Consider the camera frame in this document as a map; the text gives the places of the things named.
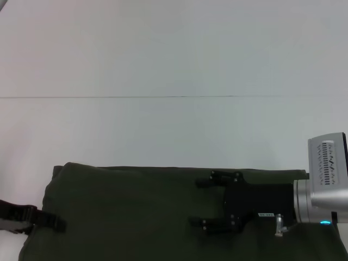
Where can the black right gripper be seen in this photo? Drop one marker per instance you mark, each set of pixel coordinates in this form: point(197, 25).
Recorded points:
point(258, 201)

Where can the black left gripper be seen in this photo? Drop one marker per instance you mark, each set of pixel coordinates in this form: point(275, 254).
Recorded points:
point(15, 217)

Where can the dark green shirt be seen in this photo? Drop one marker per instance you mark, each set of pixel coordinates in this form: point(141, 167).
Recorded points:
point(168, 214)

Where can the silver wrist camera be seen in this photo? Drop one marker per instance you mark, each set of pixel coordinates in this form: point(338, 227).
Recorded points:
point(327, 168)

